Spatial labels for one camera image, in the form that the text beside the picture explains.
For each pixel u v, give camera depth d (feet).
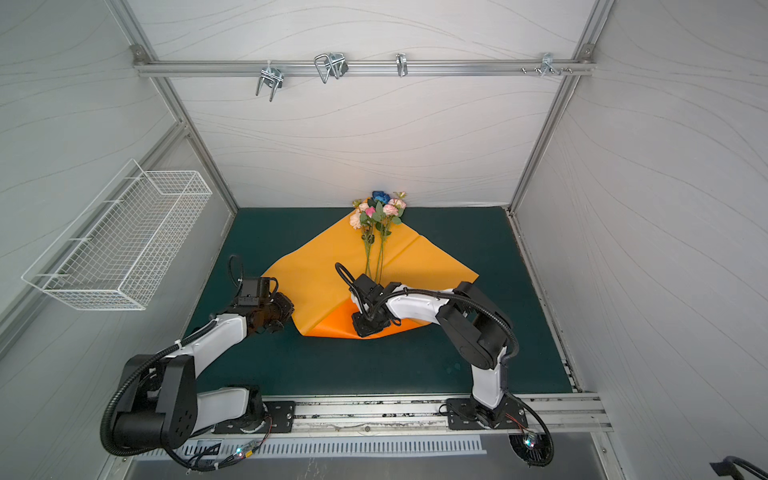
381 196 3.76
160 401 1.36
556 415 2.46
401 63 2.38
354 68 2.62
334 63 2.50
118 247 2.25
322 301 3.09
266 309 2.48
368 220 3.67
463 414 2.37
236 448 2.28
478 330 1.59
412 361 2.70
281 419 2.41
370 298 2.34
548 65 2.50
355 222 3.67
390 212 3.70
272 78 2.61
